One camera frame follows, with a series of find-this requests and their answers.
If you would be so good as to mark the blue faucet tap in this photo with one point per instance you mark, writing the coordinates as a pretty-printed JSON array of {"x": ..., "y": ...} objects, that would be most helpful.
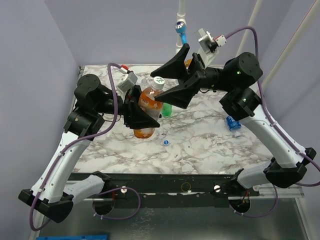
[{"x": 180, "y": 28}]

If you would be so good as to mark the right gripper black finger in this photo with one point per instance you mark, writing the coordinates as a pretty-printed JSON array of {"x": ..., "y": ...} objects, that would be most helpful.
[
  {"x": 181, "y": 95},
  {"x": 175, "y": 68}
]

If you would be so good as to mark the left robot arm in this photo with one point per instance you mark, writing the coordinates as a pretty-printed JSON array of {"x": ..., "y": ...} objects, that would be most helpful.
[{"x": 49, "y": 195}]

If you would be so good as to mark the white blue bottle cap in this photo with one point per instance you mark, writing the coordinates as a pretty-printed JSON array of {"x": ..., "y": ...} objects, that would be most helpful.
[{"x": 166, "y": 142}]

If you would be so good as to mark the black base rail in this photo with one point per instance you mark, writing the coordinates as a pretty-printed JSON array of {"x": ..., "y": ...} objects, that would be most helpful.
[{"x": 175, "y": 190}]

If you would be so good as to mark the aluminium extrusion rail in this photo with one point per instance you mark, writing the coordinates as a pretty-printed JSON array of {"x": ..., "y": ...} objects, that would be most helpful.
[{"x": 267, "y": 191}]

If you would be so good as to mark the white diagonal pole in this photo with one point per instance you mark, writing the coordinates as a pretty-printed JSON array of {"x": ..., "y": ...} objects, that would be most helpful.
[{"x": 297, "y": 35}]

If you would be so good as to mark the white pipe stand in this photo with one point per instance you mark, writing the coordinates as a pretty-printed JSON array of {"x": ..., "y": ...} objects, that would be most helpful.
[{"x": 180, "y": 17}]

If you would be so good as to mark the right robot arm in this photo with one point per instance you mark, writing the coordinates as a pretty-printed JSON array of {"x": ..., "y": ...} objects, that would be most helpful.
[{"x": 289, "y": 159}]

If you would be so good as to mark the orange plastic bottle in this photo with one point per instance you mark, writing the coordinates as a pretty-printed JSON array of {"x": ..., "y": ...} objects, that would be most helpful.
[{"x": 150, "y": 106}]

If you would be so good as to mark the blue label plastic bottle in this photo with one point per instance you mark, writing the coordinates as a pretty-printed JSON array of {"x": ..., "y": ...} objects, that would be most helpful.
[{"x": 234, "y": 126}]

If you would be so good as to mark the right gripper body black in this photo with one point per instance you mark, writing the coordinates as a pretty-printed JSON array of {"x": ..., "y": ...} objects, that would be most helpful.
[{"x": 197, "y": 72}]

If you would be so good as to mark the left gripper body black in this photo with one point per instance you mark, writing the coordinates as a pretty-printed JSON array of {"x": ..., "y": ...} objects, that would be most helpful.
[{"x": 127, "y": 96}]

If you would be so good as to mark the white green bottle cap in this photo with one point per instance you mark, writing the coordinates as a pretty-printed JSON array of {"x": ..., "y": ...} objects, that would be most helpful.
[{"x": 158, "y": 83}]

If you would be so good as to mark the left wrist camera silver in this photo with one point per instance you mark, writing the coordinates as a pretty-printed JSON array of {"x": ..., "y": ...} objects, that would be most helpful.
[{"x": 127, "y": 82}]

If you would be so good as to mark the green plastic bottle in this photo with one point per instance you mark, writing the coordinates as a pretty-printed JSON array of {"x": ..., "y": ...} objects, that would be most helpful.
[{"x": 166, "y": 110}]

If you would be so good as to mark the blue tray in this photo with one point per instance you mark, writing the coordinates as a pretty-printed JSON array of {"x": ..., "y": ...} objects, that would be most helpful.
[{"x": 77, "y": 237}]

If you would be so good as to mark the clear plastic bottle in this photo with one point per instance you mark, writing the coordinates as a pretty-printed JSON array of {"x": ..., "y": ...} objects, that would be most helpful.
[{"x": 144, "y": 82}]

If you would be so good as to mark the yellow faucet tap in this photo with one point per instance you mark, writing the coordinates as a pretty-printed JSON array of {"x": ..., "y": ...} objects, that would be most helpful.
[{"x": 187, "y": 63}]

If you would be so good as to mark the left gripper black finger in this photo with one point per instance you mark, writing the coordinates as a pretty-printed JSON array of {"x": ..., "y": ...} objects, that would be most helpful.
[
  {"x": 139, "y": 119},
  {"x": 134, "y": 94}
]

